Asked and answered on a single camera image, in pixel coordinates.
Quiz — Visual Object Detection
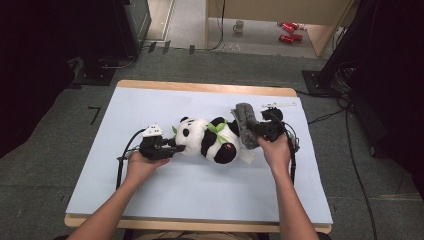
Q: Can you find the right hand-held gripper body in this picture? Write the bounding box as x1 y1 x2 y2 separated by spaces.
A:
255 102 297 143

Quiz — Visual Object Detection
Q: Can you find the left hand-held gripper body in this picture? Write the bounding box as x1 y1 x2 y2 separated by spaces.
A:
138 123 175 162

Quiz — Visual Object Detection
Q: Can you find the grey fluffy cloth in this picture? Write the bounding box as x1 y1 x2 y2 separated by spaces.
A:
230 102 264 150

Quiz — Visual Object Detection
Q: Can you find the panda plush toy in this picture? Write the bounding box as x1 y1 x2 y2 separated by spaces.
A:
171 115 256 165

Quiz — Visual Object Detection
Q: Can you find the person's left hand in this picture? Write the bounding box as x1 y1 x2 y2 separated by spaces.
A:
125 151 171 184

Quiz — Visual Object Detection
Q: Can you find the person's right hand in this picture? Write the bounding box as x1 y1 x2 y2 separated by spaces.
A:
257 134 292 174

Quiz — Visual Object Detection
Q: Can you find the light blue table mat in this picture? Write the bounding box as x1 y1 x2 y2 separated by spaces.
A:
65 86 334 225

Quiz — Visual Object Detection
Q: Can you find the black stand base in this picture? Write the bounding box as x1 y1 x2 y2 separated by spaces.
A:
301 69 336 98
72 56 118 88

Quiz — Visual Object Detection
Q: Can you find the wooden table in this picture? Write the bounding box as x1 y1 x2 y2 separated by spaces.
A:
64 79 333 234

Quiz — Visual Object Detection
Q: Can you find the red can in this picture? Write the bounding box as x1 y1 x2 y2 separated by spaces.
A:
278 33 304 44
281 21 300 33

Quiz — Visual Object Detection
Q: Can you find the black cabinet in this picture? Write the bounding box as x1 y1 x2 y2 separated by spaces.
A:
113 0 153 58

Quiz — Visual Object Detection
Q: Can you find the black curtain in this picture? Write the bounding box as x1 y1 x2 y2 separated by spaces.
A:
0 0 116 159
328 0 424 191

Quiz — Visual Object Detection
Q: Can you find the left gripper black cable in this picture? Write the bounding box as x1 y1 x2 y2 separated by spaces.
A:
115 128 148 191

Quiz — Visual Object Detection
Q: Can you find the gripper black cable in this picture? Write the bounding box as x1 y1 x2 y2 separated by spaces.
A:
271 113 298 186
115 128 148 191

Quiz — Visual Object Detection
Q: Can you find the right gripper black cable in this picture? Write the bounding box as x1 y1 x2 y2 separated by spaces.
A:
271 113 298 186

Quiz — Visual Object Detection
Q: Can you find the black floor cable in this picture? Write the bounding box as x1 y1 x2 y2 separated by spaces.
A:
196 0 227 52
296 87 379 240

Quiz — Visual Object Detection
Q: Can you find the wooden cabinet frame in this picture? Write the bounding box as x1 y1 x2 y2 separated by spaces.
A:
204 0 355 58

